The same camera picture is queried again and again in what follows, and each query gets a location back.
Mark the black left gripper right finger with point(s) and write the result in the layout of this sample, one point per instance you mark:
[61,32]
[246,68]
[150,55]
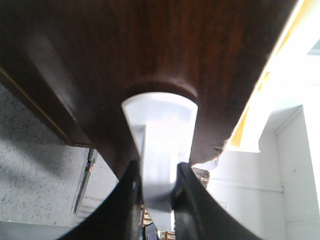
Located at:
[197,214]

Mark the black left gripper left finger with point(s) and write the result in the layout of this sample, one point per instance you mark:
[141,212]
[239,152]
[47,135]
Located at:
[118,217]

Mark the white plastic drawer handle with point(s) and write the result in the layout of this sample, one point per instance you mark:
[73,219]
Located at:
[162,126]

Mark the dark wooden drawer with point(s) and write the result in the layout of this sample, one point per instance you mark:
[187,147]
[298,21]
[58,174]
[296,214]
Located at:
[94,54]

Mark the dark wooden drawer cabinet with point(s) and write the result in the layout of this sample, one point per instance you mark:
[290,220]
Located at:
[34,93]

